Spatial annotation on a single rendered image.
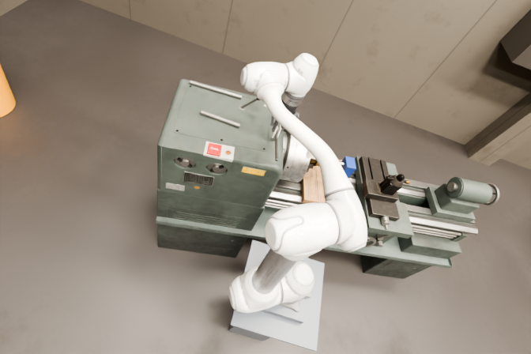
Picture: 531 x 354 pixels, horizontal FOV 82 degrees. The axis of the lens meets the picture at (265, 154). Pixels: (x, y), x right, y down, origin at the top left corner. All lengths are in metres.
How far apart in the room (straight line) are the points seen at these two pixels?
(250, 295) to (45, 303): 1.52
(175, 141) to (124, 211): 1.33
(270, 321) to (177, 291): 0.92
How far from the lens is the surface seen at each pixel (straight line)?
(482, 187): 2.35
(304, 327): 1.76
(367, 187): 1.94
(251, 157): 1.43
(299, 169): 1.63
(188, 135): 1.45
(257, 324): 1.69
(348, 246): 0.98
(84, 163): 2.93
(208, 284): 2.46
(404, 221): 2.09
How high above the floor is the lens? 2.37
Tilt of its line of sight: 50 degrees down
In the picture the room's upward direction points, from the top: 24 degrees clockwise
